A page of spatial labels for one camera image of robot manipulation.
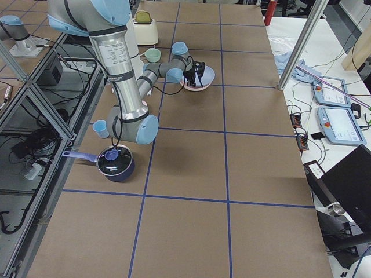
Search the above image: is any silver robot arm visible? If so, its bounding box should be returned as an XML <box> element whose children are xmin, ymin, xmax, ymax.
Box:
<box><xmin>48</xmin><ymin>1</ymin><xmax>205</xmax><ymax>144</ymax></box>

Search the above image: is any black laptop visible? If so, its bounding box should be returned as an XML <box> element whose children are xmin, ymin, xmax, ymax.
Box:
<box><xmin>304</xmin><ymin>145</ymin><xmax>370</xmax><ymax>232</ymax></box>

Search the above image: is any light blue cloth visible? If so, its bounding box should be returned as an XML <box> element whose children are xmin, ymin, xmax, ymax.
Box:
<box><xmin>274</xmin><ymin>51</ymin><xmax>323</xmax><ymax>85</ymax></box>

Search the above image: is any cream toaster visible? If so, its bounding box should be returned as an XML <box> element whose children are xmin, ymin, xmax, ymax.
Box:
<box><xmin>133</xmin><ymin>10</ymin><xmax>159</xmax><ymax>45</ymax></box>

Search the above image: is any red bottle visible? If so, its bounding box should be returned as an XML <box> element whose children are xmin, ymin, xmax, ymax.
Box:
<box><xmin>264</xmin><ymin>0</ymin><xmax>277</xmax><ymax>26</ymax></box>

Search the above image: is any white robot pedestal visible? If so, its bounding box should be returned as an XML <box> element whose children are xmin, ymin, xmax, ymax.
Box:
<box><xmin>125</xmin><ymin>17</ymin><xmax>141</xmax><ymax>61</ymax></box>

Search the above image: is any dark blue pot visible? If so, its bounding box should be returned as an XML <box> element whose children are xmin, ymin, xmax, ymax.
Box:
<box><xmin>62</xmin><ymin>144</ymin><xmax>135</xmax><ymax>182</ymax></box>

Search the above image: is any white remote box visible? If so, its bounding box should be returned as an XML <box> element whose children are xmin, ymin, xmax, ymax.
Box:
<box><xmin>308</xmin><ymin>163</ymin><xmax>324</xmax><ymax>179</ymax></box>

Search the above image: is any small blue cup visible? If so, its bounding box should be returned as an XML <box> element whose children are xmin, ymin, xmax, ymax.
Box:
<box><xmin>92</xmin><ymin>120</ymin><xmax>110</xmax><ymax>138</ymax></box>

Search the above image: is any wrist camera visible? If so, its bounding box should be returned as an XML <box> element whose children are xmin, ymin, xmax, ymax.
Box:
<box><xmin>194</xmin><ymin>61</ymin><xmax>205</xmax><ymax>78</ymax></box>

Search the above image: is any aluminium frame post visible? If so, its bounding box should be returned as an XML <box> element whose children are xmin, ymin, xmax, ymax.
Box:
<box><xmin>277</xmin><ymin>0</ymin><xmax>328</xmax><ymax>90</ymax></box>

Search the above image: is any upper teach pendant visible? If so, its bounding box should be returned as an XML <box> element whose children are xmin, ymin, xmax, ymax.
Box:
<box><xmin>312</xmin><ymin>76</ymin><xmax>351</xmax><ymax>108</ymax></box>

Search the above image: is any pink plate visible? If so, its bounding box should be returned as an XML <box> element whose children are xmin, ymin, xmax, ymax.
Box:
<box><xmin>180</xmin><ymin>81</ymin><xmax>211</xmax><ymax>92</ymax></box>

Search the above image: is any lower teach pendant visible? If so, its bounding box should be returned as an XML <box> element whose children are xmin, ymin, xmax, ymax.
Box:
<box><xmin>317</xmin><ymin>106</ymin><xmax>367</xmax><ymax>146</ymax></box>

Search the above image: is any green cup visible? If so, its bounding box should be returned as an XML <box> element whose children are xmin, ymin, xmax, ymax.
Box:
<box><xmin>140</xmin><ymin>48</ymin><xmax>161</xmax><ymax>63</ymax></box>

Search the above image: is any teach pendant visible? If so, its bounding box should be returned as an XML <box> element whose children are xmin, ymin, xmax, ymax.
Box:
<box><xmin>312</xmin><ymin>76</ymin><xmax>351</xmax><ymax>108</ymax></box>
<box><xmin>317</xmin><ymin>106</ymin><xmax>367</xmax><ymax>146</ymax></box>

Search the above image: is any light blue plate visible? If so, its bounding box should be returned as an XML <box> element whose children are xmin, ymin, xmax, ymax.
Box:
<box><xmin>201</xmin><ymin>66</ymin><xmax>216</xmax><ymax>87</ymax></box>

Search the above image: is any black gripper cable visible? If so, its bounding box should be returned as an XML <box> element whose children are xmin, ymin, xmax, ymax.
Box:
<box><xmin>153</xmin><ymin>57</ymin><xmax>203</xmax><ymax>96</ymax></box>

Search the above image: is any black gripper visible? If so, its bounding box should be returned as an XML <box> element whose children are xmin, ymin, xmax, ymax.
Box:
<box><xmin>184</xmin><ymin>62</ymin><xmax>199</xmax><ymax>86</ymax></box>

